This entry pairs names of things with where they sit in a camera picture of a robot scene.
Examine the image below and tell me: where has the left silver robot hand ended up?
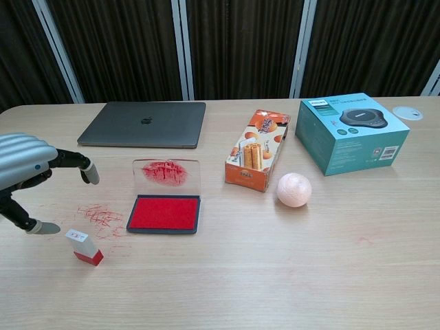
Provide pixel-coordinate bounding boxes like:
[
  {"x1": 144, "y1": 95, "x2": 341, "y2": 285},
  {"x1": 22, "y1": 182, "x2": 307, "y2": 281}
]
[{"x1": 0, "y1": 133, "x2": 101, "y2": 236}]

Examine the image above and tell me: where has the white red stamp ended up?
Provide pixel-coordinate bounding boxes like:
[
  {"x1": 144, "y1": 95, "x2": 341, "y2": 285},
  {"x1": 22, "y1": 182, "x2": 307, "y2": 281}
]
[{"x1": 64, "y1": 229, "x2": 105, "y2": 267}]

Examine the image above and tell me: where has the grey apple laptop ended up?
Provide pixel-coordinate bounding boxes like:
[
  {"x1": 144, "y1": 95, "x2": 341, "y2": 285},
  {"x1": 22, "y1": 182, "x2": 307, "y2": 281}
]
[{"x1": 76, "y1": 101, "x2": 207, "y2": 150}]

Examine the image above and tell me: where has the red ink pad case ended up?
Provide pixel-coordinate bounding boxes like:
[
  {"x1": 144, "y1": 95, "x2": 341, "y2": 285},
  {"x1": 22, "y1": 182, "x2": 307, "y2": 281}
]
[{"x1": 126, "y1": 158, "x2": 203, "y2": 236}]

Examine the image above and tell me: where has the orange egg roll snack box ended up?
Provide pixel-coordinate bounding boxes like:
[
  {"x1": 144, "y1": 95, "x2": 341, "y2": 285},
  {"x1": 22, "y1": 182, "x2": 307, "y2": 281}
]
[{"x1": 224, "y1": 109, "x2": 292, "y2": 193}]

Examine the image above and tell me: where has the folding screen partition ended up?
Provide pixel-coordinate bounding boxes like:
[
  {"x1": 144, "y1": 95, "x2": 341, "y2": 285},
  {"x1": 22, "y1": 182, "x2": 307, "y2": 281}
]
[{"x1": 0, "y1": 0, "x2": 440, "y2": 111}]

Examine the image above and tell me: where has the pink round ball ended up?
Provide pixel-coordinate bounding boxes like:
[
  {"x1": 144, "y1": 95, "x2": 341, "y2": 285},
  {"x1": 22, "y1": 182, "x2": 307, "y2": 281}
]
[{"x1": 276, "y1": 172, "x2": 313, "y2": 208}]

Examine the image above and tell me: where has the teal speaker product box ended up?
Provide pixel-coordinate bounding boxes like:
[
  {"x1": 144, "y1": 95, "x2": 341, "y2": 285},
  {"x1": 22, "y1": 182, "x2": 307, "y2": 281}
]
[{"x1": 294, "y1": 91, "x2": 412, "y2": 177}]

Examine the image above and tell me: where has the white round desk grommet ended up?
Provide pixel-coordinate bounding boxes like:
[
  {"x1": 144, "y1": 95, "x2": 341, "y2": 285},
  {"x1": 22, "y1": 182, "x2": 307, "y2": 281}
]
[{"x1": 392, "y1": 105, "x2": 424, "y2": 121}]

